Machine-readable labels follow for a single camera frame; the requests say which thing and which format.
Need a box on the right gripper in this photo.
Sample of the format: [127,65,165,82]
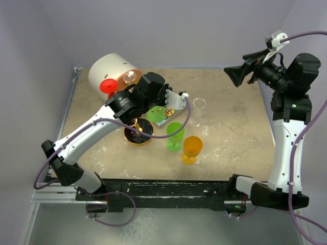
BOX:
[225,47,292,91]

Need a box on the green goblet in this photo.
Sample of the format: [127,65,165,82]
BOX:
[146,106,166,123]
[166,122,185,152]

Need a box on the clear wine glass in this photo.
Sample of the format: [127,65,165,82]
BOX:
[123,70,138,85]

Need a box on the red plastic goblet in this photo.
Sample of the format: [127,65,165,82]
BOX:
[99,79,118,99]

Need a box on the orange plastic goblet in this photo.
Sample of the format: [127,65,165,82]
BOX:
[181,136,203,165]

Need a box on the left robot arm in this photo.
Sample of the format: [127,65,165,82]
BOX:
[41,72,173,200]

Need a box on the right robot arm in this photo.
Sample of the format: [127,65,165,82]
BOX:
[223,50,321,211]

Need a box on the gold wine glass rack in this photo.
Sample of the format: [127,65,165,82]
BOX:
[124,116,154,146]

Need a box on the colourful children's book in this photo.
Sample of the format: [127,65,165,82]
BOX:
[155,107,183,128]

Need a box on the clear glass on table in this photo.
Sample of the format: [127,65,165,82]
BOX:
[189,97,206,127]

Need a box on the white orange cylinder appliance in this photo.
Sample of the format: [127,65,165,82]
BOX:
[88,53,142,101]

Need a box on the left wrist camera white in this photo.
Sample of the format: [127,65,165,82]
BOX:
[165,89,189,111]

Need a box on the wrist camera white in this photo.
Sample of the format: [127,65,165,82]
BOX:
[165,89,189,111]
[263,29,290,63]

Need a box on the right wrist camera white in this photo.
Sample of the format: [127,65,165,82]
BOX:
[263,29,290,63]

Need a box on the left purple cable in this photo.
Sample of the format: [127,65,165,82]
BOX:
[33,98,192,190]

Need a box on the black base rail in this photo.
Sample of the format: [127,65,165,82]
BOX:
[76,179,250,214]

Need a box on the purple cable loop front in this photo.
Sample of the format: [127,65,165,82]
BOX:
[85,188,138,226]

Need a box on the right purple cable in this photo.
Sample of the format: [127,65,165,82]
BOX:
[279,31,327,244]

